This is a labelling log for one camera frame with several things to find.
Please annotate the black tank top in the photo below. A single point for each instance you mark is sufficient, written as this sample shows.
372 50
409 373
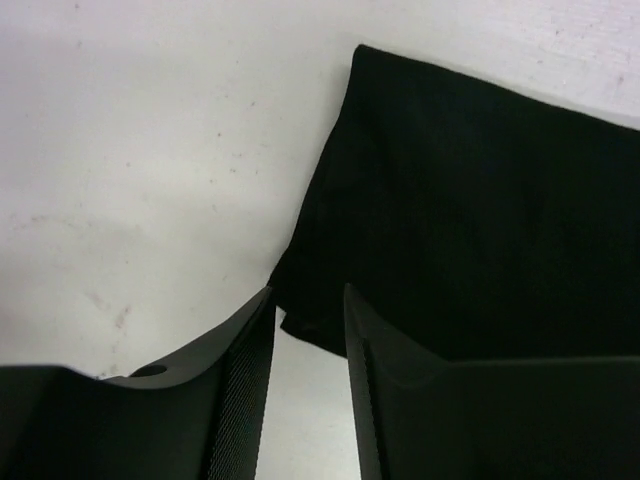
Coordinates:
481 223

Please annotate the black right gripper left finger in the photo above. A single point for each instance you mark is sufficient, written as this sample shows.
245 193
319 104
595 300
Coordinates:
196 413

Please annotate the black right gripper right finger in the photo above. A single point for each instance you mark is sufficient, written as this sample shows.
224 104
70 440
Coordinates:
418 416

